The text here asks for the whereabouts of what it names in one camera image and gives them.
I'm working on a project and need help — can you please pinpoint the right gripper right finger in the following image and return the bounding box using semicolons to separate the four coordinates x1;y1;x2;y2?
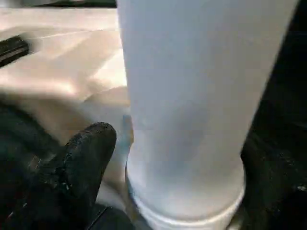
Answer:
239;134;307;230

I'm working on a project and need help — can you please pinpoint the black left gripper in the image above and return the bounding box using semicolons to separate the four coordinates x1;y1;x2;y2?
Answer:
0;35;30;68

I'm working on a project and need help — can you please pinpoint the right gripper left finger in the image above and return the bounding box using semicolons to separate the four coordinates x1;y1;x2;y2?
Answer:
13;121;118;230

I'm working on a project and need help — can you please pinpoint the white plastic table top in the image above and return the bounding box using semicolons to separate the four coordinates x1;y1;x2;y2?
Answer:
0;7;135;212

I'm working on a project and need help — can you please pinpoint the white plastic table leg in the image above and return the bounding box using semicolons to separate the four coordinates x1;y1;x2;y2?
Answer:
116;0;302;230

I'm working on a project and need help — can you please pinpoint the black shiny mat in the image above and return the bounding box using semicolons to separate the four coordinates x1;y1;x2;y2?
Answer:
0;0;307;230

